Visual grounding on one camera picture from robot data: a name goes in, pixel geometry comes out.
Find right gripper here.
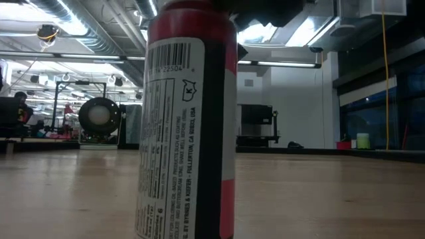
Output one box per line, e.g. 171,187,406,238
228,0,307,62

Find red food coloring bottle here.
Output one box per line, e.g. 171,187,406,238
134,0,238,239

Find long ceiling light bar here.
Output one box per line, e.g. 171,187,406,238
237,59,322,70
0,49,147,64

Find black cabinet on stand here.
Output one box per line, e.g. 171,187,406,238
236,104,282,147

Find grey cloth cover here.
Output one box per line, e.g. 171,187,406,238
125,104,143,145

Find dark glass window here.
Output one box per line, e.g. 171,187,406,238
340,64,425,150

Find light green tub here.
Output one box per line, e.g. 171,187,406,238
356,132,371,150

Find white ceiling vent box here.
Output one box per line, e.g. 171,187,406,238
360,0,408,18

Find red equipment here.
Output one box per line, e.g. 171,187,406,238
62,103,76,135

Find red pole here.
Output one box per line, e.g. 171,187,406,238
401,121,410,151

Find person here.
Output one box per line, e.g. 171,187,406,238
13,91,34,137

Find wooden workbench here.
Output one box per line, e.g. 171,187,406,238
0,135,79,155

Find black monitor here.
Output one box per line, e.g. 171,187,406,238
0,96,21,137

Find round silver ventilation duct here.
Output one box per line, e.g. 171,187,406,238
134,0,161,20

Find large silver ceiling duct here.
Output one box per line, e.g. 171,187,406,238
29,0,127,56

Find black metal rack frame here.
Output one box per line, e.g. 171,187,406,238
52,80,108,133

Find black ceiling cord reel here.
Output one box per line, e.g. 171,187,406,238
36,23,60,43

